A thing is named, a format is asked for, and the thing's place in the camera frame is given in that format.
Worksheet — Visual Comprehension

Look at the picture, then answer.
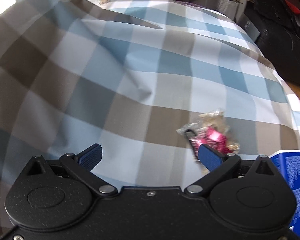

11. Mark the small pink ribbon sachet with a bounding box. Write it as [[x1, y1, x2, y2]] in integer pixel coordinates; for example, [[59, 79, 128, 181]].
[[177, 109, 240, 175]]

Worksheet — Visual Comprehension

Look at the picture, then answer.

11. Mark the blue Tempo tissue pack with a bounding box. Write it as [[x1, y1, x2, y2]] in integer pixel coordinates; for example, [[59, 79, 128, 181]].
[[270, 150, 300, 237]]

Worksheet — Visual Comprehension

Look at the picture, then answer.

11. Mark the checkered blue beige tablecloth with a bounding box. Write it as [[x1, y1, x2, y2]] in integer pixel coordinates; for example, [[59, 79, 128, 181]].
[[0, 0, 300, 234]]

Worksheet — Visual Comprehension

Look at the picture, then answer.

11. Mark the black leather sofa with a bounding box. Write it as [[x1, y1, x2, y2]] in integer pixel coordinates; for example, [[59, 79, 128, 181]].
[[244, 7, 300, 85]]

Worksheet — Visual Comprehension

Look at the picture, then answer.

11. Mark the white plant pot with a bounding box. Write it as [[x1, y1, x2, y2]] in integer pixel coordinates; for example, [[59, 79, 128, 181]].
[[217, 0, 241, 20]]

